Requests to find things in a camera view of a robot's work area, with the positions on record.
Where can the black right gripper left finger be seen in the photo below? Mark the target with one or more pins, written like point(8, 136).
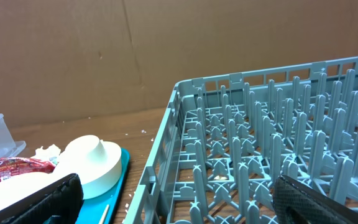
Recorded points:
point(58, 202)

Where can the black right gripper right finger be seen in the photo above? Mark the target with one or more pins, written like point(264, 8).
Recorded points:
point(295, 203)

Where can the large pink plate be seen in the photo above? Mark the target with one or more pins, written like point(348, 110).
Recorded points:
point(18, 187)

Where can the grey dishwasher rack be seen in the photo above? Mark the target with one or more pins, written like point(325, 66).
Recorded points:
point(225, 139)

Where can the teal plastic tray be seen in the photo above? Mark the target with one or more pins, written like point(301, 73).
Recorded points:
point(93, 208)

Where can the wooden chopstick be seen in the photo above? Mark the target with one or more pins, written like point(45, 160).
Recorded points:
point(103, 216)

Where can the crumpled white tissue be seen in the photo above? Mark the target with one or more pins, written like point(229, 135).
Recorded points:
point(49, 154)

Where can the pale green bowl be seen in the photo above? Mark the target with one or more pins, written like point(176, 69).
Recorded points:
point(96, 177)

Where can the white paper cup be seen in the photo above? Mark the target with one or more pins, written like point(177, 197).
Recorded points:
point(89, 146)

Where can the red snack wrapper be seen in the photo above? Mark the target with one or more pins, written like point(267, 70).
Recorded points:
point(12, 166)

